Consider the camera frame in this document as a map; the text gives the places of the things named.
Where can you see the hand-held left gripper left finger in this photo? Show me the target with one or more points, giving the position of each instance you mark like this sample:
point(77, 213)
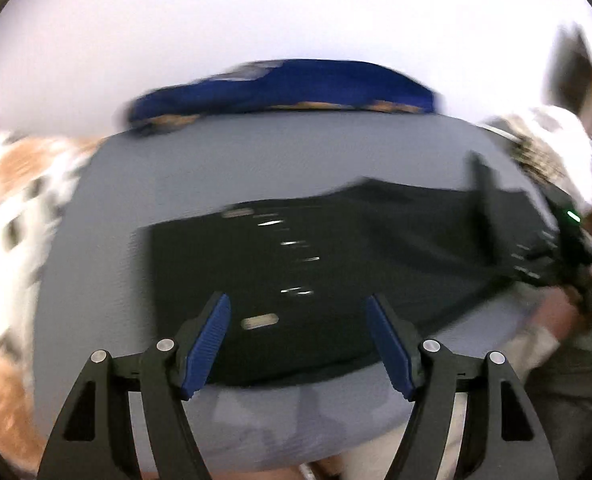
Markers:
point(207, 345)

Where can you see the blue floral blanket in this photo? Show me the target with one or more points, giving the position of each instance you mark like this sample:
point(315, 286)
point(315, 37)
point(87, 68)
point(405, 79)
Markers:
point(301, 90)

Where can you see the brown wooden cabinet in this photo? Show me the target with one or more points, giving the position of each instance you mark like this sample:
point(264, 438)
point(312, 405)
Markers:
point(576, 65)

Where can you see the black white zigzag cloth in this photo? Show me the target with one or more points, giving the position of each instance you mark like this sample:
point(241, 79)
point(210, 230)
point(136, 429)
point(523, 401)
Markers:
point(531, 152)

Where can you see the white patterned cloth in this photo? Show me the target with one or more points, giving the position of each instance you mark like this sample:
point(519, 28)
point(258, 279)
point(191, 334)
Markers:
point(571, 145)

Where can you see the grey mesh mat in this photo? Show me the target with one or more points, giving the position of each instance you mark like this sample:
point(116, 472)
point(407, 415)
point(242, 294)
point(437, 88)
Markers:
point(226, 160)

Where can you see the person's right forearm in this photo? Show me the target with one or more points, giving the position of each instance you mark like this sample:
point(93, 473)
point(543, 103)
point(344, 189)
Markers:
point(556, 320)

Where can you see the black pants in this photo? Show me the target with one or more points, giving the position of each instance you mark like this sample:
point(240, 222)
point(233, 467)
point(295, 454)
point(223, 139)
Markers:
point(326, 270)

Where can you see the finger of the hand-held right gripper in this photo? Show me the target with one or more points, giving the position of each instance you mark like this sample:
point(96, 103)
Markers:
point(486, 205)

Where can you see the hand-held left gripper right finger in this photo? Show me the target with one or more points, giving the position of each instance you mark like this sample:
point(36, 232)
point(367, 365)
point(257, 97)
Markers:
point(388, 345)

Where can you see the white orange spotted blanket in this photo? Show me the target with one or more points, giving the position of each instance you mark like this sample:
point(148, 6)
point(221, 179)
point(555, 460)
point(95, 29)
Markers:
point(11, 200)

